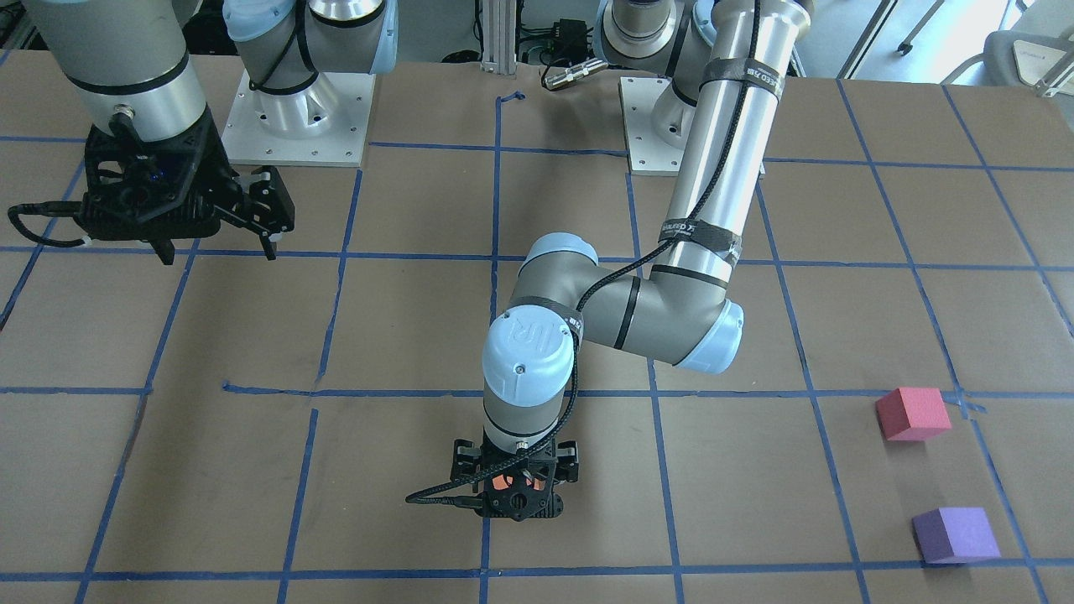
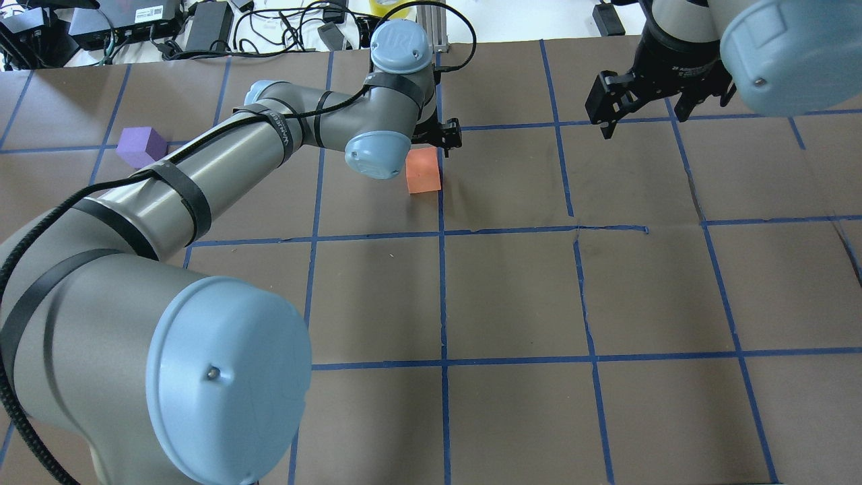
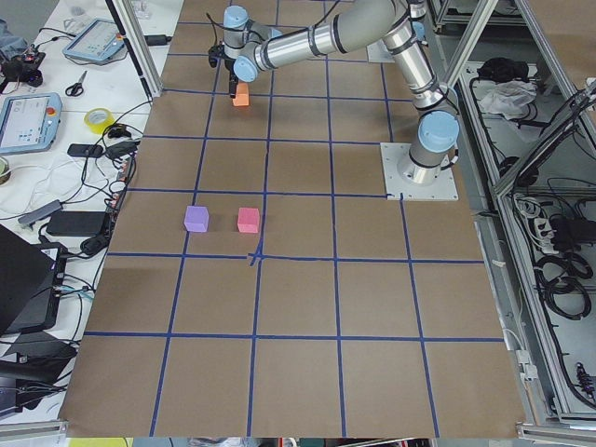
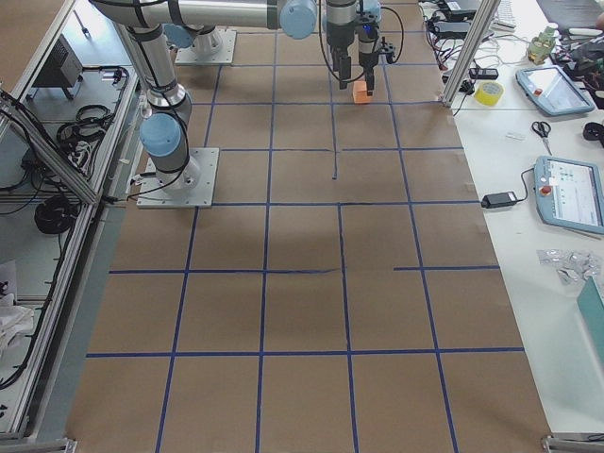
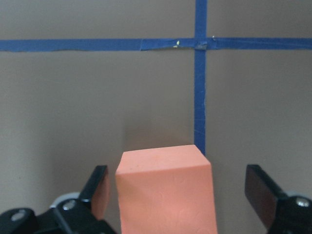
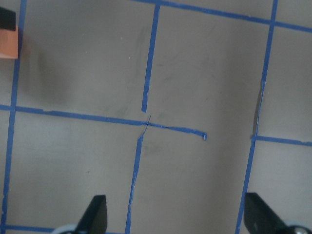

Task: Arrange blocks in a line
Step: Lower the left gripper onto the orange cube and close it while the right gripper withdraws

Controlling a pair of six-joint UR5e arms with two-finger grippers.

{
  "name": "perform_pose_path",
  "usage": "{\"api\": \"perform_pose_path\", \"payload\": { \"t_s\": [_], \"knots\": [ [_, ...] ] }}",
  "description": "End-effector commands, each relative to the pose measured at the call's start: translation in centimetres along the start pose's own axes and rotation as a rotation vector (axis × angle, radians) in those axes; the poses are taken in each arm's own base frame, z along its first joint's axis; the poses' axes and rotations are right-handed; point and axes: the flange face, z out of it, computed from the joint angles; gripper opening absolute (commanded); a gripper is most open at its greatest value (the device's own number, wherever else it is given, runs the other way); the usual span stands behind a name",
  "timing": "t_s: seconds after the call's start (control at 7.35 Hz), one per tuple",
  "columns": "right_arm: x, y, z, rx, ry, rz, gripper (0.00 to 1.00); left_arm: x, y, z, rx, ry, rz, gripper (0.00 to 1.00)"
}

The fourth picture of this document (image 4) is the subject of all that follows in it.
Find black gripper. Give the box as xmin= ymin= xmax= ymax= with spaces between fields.
xmin=356 ymin=11 xmax=395 ymax=94
xmin=327 ymin=19 xmax=355 ymax=59

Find orange foam block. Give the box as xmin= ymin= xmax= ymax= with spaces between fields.
xmin=352 ymin=80 xmax=373 ymax=105

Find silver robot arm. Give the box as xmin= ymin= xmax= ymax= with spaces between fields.
xmin=164 ymin=1 xmax=402 ymax=104
xmin=94 ymin=1 xmax=358 ymax=200

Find yellow tape roll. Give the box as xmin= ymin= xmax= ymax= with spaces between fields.
xmin=475 ymin=81 xmax=504 ymax=107

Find black power adapter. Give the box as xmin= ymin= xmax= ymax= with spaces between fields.
xmin=480 ymin=192 xmax=518 ymax=209

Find far teach pendant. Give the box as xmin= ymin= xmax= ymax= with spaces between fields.
xmin=515 ymin=66 xmax=595 ymax=116

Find teach pendant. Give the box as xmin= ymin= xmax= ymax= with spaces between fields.
xmin=515 ymin=66 xmax=595 ymax=116
xmin=533 ymin=156 xmax=603 ymax=234

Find near teach pendant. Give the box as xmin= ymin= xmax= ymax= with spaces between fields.
xmin=533 ymin=156 xmax=603 ymax=234

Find bag of screws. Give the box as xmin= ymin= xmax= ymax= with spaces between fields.
xmin=536 ymin=249 xmax=603 ymax=285

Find white cloth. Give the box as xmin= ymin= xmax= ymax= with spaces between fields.
xmin=0 ymin=261 xmax=37 ymax=364

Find aluminium frame post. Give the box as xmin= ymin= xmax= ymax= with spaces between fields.
xmin=442 ymin=0 xmax=500 ymax=108

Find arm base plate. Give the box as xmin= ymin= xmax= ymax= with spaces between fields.
xmin=136 ymin=147 xmax=219 ymax=209
xmin=175 ymin=28 xmax=237 ymax=66

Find black handled scissors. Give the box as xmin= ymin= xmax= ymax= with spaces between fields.
xmin=531 ymin=121 xmax=552 ymax=156

